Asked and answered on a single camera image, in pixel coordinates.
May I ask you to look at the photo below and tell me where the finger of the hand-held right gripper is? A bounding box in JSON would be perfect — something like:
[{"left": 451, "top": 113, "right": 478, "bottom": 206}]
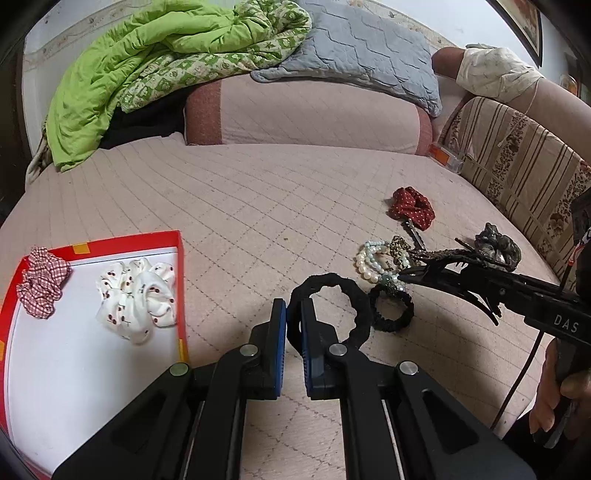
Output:
[
  {"left": 398, "top": 272, "right": 505, "bottom": 305},
  {"left": 425, "top": 258, "right": 522, "bottom": 283}
]

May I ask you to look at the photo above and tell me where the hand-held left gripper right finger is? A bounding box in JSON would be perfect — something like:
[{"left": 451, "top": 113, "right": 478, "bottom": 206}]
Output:
[{"left": 299, "top": 298, "right": 536, "bottom": 480}]

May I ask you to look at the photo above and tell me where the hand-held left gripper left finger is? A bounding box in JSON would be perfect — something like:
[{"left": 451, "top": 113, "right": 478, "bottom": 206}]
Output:
[{"left": 52, "top": 298, "right": 289, "bottom": 480}]

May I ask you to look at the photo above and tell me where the grey dark scrunchie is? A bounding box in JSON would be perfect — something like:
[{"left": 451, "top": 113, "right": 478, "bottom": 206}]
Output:
[{"left": 455, "top": 223, "right": 522, "bottom": 324}]

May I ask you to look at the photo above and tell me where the thin black scrunchie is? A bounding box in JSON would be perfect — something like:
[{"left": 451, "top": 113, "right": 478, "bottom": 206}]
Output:
[{"left": 368, "top": 282, "right": 415, "bottom": 333}]

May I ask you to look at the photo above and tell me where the leopard print scrunchie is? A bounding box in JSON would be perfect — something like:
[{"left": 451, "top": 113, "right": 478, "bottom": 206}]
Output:
[{"left": 390, "top": 234, "right": 423, "bottom": 273}]

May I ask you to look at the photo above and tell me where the thick black hair tie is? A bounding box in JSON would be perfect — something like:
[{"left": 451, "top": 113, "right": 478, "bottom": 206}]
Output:
[{"left": 292, "top": 272, "right": 372, "bottom": 347}]

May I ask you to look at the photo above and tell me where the pale green bead bracelet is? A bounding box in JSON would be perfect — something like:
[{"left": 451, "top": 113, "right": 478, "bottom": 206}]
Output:
[{"left": 364, "top": 240, "right": 402, "bottom": 278}]

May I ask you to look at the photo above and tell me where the white pearl bracelet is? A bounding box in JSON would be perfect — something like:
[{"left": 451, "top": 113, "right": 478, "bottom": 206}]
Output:
[{"left": 355, "top": 251, "right": 393, "bottom": 283}]

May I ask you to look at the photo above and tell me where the red and white box tray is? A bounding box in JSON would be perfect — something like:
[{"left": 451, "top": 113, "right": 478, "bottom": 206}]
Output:
[{"left": 0, "top": 230, "right": 190, "bottom": 478}]

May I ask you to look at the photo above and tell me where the person's right hand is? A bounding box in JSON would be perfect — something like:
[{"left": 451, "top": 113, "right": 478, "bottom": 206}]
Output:
[{"left": 529, "top": 344, "right": 591, "bottom": 439}]

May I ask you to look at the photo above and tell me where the metal hair clip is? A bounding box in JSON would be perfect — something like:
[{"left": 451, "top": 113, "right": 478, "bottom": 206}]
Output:
[{"left": 404, "top": 219, "right": 428, "bottom": 250}]

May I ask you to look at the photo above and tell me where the red dotted scrunchie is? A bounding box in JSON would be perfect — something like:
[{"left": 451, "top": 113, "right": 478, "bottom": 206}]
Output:
[{"left": 388, "top": 186, "right": 435, "bottom": 230}]

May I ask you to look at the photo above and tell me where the orange box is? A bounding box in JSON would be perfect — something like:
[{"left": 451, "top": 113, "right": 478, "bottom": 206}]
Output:
[{"left": 428, "top": 143, "right": 462, "bottom": 172}]

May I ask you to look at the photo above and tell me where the striped floral cushion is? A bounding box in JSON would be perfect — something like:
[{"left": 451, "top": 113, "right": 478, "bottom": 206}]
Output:
[{"left": 438, "top": 95, "right": 591, "bottom": 282}]

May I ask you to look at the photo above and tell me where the white cherry print scrunchie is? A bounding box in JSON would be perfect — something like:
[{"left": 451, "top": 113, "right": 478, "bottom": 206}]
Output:
[{"left": 95, "top": 257, "right": 178, "bottom": 346}]

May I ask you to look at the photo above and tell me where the person's dark clothing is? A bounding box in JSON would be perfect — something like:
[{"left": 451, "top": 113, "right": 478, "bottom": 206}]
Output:
[{"left": 503, "top": 415, "right": 591, "bottom": 480}]

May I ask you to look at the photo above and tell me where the white floral cloth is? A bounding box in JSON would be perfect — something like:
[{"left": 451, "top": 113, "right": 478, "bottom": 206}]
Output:
[{"left": 456, "top": 43, "right": 548, "bottom": 103}]

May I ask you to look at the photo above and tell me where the pink bolster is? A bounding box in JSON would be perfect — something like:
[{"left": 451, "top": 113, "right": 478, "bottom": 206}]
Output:
[{"left": 185, "top": 74, "right": 435, "bottom": 158}]

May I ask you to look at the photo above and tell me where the grey quilted pillow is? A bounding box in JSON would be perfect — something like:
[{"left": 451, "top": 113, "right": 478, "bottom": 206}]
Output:
[{"left": 252, "top": 0, "right": 444, "bottom": 117}]

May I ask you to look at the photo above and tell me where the red checked scrunchie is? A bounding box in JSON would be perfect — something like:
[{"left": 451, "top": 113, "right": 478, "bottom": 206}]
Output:
[{"left": 16, "top": 246, "right": 72, "bottom": 320}]

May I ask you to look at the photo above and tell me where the framed picture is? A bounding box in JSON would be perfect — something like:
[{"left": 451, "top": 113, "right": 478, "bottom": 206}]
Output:
[{"left": 489, "top": 0, "right": 543, "bottom": 68}]

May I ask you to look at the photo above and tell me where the black cloth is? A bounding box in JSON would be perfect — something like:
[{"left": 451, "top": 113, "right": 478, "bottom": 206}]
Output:
[{"left": 99, "top": 88, "right": 195, "bottom": 149}]

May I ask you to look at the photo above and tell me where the beige cloth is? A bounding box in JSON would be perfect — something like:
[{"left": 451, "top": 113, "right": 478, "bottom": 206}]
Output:
[{"left": 25, "top": 124, "right": 56, "bottom": 185}]

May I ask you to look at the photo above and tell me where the green quilt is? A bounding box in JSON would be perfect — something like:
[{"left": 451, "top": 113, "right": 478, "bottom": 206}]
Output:
[{"left": 46, "top": 0, "right": 315, "bottom": 172}]

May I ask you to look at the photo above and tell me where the black cable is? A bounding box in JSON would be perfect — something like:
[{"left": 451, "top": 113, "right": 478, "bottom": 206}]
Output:
[{"left": 490, "top": 330, "right": 546, "bottom": 428}]

